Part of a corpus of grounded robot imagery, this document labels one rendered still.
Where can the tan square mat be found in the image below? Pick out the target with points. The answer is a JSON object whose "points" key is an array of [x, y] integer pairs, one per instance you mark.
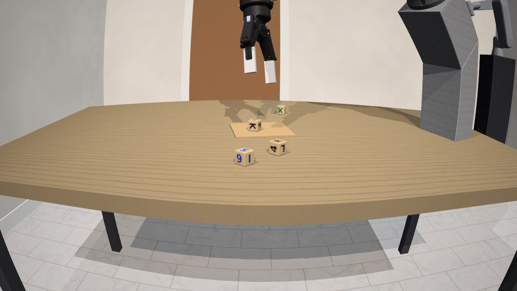
{"points": [[268, 129]]}

